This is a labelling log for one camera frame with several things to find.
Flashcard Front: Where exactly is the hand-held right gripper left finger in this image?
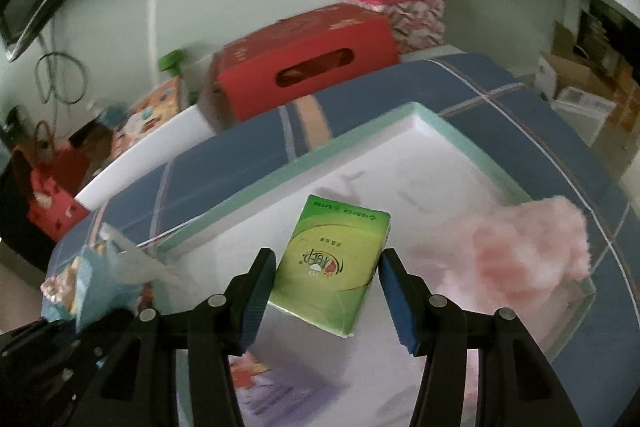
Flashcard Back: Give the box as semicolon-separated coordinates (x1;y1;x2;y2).
87;247;278;427

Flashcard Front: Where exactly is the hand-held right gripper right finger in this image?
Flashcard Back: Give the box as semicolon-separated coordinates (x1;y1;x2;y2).
377;248;583;427

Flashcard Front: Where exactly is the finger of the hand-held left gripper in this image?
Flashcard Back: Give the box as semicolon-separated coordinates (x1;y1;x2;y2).
0;307;138;427

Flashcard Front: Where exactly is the green tissue pack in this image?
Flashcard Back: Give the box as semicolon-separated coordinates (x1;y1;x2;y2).
267;194;391;339

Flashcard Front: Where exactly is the purple wet wipes packet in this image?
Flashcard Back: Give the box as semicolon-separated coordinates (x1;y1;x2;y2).
230;352;311;423

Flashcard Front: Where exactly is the teal white box tray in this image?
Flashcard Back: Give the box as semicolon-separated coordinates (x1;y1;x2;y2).
155;102;599;427

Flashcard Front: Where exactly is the pink white knitted cloth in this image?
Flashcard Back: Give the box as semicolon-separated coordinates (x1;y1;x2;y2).
432;196;592;358

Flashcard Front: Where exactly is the teal plastic toy box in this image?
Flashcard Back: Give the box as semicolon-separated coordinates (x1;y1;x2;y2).
40;242;108;333

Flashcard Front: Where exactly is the red felt handbag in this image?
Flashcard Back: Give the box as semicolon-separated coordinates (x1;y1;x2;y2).
10;119;91;243

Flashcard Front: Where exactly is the white board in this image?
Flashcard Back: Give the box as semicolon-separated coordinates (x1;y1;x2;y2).
75;104;216;212

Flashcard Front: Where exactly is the colourful toy carton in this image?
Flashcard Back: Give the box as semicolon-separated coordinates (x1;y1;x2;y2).
110;77;183;158

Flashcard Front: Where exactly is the blue plaid blanket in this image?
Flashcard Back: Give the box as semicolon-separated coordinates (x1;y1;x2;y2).
42;52;640;427

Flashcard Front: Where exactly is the red cardboard box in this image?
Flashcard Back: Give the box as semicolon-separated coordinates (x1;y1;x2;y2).
210;4;401;138

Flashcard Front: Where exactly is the green toy knob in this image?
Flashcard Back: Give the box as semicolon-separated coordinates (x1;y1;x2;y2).
157;49;186;75

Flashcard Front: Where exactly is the brown cardboard box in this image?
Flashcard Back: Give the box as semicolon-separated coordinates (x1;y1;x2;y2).
537;52;616;102

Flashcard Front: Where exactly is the red patterned gift box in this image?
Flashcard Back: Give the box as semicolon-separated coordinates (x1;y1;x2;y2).
342;0;448;55

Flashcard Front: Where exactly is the looped cable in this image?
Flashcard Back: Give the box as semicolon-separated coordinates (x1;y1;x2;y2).
35;52;88;105

